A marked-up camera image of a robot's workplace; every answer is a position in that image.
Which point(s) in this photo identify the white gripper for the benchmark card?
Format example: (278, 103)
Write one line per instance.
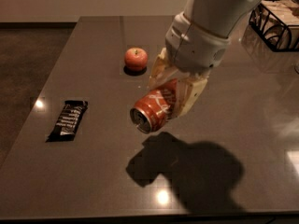
(193, 49)

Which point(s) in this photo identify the red coke can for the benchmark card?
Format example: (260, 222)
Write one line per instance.
(150, 113)

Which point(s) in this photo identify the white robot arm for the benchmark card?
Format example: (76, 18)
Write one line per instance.
(219, 17)

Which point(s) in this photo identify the red apple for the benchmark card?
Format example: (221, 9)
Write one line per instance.
(136, 59)

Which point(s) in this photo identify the black snack bar wrapper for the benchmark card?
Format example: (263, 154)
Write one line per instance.
(67, 123)

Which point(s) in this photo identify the white napkins in basket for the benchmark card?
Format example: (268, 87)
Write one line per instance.
(285, 19)

